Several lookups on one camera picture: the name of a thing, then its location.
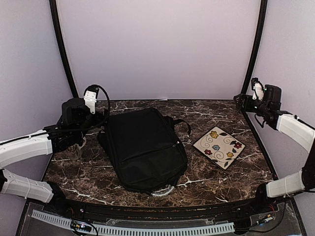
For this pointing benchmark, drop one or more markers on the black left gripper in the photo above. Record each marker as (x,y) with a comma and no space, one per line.
(99,122)

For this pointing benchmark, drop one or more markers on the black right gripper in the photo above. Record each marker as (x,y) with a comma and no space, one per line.
(247,108)

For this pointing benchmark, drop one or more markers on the black student backpack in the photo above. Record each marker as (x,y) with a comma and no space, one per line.
(144,150)

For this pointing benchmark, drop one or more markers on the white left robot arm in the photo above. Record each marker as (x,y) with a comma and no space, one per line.
(51,139)

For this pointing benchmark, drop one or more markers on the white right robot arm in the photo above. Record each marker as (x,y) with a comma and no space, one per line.
(292,126)

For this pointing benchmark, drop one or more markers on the white patterned mug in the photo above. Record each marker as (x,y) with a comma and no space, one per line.
(76,149)

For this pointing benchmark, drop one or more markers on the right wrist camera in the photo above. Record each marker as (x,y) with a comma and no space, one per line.
(258,89)

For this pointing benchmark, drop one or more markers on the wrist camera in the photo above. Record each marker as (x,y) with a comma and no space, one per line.
(258,89)
(90,97)

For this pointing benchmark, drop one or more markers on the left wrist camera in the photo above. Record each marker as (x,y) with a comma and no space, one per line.
(90,97)

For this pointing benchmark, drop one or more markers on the black right frame post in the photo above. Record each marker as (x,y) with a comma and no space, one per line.
(256,45)

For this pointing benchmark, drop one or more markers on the black frame post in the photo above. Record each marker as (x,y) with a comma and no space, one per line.
(61,47)
(256,45)

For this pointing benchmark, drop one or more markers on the grey slotted cable duct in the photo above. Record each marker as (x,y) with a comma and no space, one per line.
(133,228)

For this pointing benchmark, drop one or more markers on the black left frame post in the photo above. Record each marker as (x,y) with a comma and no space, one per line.
(61,47)

